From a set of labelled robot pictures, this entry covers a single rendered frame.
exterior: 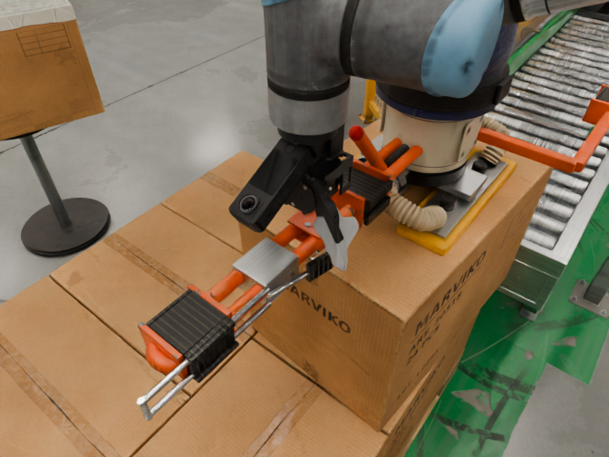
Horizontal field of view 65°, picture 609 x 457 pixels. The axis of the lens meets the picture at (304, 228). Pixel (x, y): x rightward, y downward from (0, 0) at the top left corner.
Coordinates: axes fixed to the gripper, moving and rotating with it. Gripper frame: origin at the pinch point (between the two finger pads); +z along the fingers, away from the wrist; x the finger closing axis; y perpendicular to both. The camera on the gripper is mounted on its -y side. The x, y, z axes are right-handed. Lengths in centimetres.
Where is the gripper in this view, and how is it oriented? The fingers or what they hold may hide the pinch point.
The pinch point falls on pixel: (297, 249)
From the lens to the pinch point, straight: 67.6
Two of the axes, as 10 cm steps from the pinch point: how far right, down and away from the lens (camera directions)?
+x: -7.8, -4.3, 4.6
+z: 0.0, 7.3, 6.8
